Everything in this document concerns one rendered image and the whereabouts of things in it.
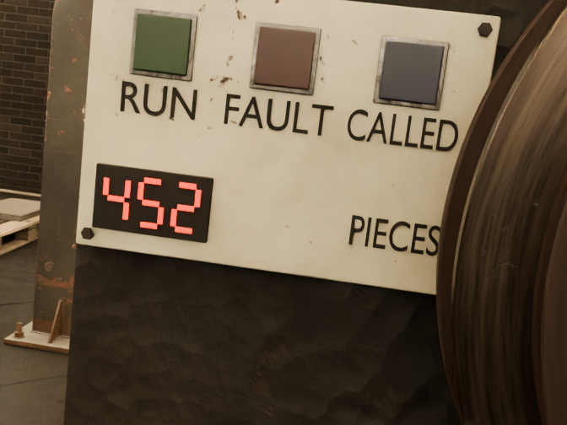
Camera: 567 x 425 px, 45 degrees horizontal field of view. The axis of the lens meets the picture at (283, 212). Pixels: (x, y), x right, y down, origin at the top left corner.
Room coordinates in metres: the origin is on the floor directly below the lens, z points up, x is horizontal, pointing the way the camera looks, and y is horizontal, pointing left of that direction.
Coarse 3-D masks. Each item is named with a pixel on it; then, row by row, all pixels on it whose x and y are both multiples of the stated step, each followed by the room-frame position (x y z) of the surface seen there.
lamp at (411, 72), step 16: (400, 48) 0.44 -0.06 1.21; (416, 48) 0.44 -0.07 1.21; (432, 48) 0.43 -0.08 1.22; (384, 64) 0.44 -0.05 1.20; (400, 64) 0.44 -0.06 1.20; (416, 64) 0.44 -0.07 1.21; (432, 64) 0.43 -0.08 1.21; (384, 80) 0.44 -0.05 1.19; (400, 80) 0.44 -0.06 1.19; (416, 80) 0.44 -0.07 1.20; (432, 80) 0.43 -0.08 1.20; (384, 96) 0.44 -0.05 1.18; (400, 96) 0.44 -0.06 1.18; (416, 96) 0.44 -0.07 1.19; (432, 96) 0.43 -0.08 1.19
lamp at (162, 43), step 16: (144, 16) 0.45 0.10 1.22; (160, 16) 0.45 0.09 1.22; (144, 32) 0.45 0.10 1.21; (160, 32) 0.45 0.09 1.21; (176, 32) 0.45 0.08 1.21; (144, 48) 0.45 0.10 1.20; (160, 48) 0.45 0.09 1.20; (176, 48) 0.45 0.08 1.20; (144, 64) 0.45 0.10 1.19; (160, 64) 0.45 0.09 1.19; (176, 64) 0.45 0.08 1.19
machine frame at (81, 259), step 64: (384, 0) 0.46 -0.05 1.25; (448, 0) 0.46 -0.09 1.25; (512, 0) 0.46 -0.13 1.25; (128, 256) 0.48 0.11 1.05; (128, 320) 0.48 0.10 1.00; (192, 320) 0.47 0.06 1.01; (256, 320) 0.47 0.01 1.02; (320, 320) 0.46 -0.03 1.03; (384, 320) 0.46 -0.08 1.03; (128, 384) 0.48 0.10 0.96; (192, 384) 0.47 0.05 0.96; (256, 384) 0.47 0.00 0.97; (320, 384) 0.46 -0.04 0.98; (384, 384) 0.46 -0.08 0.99; (448, 384) 0.46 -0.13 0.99
